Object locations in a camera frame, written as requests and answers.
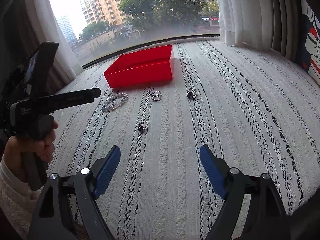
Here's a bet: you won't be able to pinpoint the small pale bead bracelet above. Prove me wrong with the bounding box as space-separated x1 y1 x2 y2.
101 91 129 113

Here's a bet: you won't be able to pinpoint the purple stone ring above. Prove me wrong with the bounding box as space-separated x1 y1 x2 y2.
137 121 150 134

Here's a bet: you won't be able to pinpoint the silver hoop rings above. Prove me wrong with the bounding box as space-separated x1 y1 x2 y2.
150 90 163 102

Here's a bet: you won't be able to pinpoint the white knit sleeve forearm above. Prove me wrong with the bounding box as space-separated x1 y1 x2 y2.
1 161 40 239

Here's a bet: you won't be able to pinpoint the person's left hand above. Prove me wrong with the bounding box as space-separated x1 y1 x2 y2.
3 120 59 183

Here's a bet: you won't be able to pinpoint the left white curtain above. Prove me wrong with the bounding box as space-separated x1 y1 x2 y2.
1 0 83 92

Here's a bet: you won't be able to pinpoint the white curtain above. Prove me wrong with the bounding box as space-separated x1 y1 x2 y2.
217 0 300 60
1 0 83 92

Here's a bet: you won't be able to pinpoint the white patterned bedspread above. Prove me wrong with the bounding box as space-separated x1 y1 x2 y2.
49 41 319 239

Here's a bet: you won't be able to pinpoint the red plastic tray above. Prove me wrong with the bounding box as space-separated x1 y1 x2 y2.
104 45 174 88

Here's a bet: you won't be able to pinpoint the astronaut print pillow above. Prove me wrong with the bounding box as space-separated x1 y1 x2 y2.
296 0 319 85

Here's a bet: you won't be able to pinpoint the right white curtain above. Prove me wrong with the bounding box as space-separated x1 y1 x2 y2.
217 0 300 60

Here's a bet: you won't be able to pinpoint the phone on gripper mount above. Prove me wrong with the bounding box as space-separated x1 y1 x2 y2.
24 50 40 86

